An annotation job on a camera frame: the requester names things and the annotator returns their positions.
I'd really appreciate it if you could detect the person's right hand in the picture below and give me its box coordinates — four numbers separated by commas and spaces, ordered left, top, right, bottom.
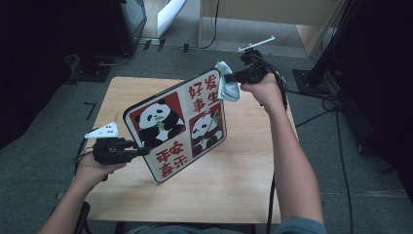
240, 72, 287, 115

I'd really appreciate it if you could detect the person's left hand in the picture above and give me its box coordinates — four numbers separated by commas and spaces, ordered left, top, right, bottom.
72, 155, 128, 190

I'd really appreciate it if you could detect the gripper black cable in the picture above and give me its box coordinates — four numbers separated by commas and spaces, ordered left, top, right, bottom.
73, 137, 98, 174
254, 53, 289, 234

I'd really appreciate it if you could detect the black stand with pole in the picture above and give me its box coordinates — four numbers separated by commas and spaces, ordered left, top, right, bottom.
291, 0, 357, 96

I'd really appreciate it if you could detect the panda print board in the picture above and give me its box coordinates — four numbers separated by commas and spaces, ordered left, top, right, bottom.
122, 67, 228, 183

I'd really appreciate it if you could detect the black flat stand base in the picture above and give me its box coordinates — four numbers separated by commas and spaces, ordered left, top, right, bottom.
68, 53, 113, 83

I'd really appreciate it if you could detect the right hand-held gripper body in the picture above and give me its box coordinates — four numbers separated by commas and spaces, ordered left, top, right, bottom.
238, 35, 276, 85

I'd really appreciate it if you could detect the black monitor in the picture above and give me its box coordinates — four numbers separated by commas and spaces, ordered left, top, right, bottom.
110, 0, 148, 57

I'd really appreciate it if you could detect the short black floor cable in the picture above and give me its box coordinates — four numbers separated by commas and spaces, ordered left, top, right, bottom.
285, 89, 340, 129

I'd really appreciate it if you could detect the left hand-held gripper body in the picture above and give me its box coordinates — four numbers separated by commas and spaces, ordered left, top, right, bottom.
84, 121, 140, 166

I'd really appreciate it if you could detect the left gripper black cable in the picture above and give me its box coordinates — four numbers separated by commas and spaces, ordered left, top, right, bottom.
73, 137, 98, 174

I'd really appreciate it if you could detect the black hanging cable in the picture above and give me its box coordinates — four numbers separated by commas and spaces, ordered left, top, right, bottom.
197, 0, 221, 51

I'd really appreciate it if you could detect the person's blue-grey clothing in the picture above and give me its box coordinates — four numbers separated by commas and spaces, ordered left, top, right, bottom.
125, 217, 329, 234

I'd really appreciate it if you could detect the light wooden cabinet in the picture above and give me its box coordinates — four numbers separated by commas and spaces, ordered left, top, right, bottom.
198, 0, 348, 59

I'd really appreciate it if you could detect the white board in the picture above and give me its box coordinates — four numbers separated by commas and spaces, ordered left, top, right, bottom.
157, 0, 189, 39

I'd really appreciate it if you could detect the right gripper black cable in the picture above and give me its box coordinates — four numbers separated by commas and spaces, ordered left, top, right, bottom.
254, 53, 289, 234

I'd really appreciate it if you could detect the light blue cloth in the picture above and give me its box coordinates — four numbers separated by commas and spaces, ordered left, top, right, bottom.
214, 60, 242, 102

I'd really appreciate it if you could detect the long black floor cable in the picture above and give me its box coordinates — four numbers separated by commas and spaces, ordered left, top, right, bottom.
334, 97, 356, 234

